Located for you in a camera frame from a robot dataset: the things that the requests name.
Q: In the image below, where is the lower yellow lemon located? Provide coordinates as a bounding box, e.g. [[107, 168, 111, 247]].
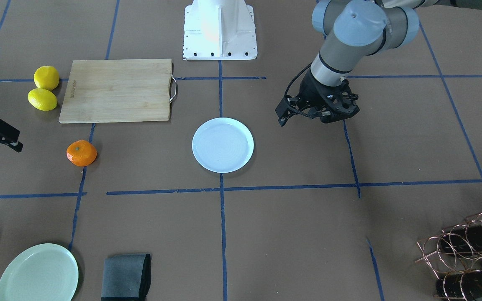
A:
[[28, 88, 58, 111]]

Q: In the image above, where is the copper wire bottle rack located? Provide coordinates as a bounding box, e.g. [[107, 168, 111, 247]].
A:
[[416, 212, 482, 301]]

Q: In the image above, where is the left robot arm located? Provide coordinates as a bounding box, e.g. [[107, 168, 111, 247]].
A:
[[275, 0, 482, 126]]

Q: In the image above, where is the light blue plate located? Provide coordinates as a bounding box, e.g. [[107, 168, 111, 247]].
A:
[[192, 117, 255, 173]]

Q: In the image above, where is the bamboo cutting board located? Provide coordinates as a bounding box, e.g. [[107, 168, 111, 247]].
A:
[[59, 59, 177, 124]]

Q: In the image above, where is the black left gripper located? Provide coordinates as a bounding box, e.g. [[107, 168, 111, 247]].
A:
[[275, 67, 360, 127]]

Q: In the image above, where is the upper yellow lemon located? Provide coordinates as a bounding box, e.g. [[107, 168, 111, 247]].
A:
[[33, 66, 60, 91]]

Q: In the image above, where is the light green plate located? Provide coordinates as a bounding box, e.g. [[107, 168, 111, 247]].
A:
[[0, 243, 79, 301]]

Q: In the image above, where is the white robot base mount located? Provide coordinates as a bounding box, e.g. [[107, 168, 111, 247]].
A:
[[182, 0, 258, 61]]

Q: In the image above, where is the grey folded cloth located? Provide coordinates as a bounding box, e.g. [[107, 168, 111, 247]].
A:
[[100, 253, 152, 301]]

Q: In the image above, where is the yellow lemon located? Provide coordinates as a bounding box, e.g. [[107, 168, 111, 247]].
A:
[[28, 88, 58, 111], [33, 66, 60, 91]]

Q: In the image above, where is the orange mandarin fruit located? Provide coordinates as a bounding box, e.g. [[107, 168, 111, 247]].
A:
[[66, 140, 97, 166]]

